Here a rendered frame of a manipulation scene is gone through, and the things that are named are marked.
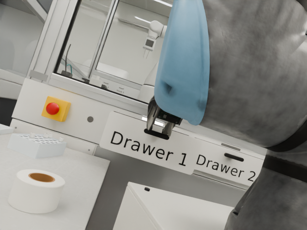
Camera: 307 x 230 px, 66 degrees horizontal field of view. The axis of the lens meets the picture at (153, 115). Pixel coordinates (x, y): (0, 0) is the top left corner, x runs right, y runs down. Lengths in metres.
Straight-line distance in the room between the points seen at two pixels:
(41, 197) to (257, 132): 0.29
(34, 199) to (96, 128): 0.52
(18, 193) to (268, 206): 0.31
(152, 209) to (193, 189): 0.66
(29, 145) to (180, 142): 0.40
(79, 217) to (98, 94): 0.55
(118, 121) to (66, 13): 0.46
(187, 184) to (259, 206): 0.67
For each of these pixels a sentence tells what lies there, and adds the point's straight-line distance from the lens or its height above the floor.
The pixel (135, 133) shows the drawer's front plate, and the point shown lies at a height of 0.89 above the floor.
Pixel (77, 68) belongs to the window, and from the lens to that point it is 0.91.
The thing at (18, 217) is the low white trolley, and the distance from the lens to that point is 0.38.
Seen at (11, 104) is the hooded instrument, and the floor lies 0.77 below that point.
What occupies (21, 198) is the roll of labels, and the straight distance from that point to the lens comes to 0.39.
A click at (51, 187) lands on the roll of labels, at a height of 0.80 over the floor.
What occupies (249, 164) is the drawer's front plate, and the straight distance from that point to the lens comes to 0.97.
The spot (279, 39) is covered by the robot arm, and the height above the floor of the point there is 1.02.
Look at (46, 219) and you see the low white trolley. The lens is 0.38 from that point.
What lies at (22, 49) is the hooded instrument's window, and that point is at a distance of 1.68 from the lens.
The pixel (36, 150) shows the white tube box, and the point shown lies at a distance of 0.64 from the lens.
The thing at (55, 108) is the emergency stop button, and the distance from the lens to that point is 0.82.
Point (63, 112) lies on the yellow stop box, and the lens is 0.84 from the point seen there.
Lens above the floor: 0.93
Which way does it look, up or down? 2 degrees up
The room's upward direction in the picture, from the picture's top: 18 degrees clockwise
